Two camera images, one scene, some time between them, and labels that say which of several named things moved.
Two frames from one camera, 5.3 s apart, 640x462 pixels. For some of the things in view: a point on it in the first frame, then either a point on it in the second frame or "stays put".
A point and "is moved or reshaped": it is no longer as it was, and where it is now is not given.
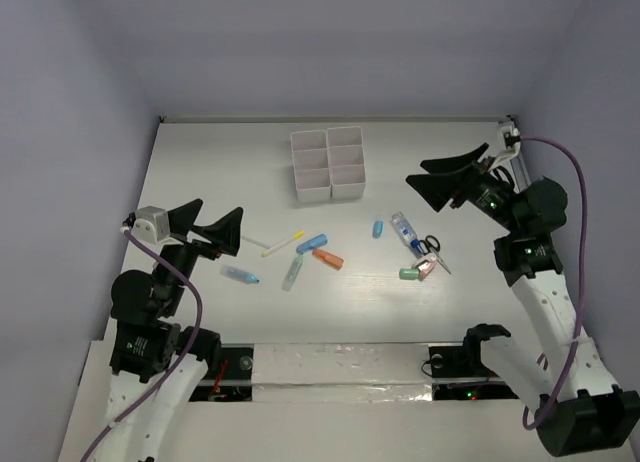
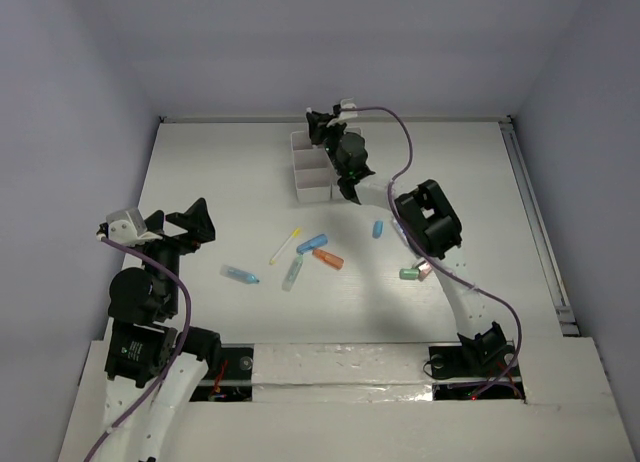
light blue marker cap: (378, 227) stays put
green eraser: (409, 273) stays put
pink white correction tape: (426, 269) stays put
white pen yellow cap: (295, 236) is moved or reshaped
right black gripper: (439, 187) -> (318, 125)
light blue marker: (238, 274) stays put
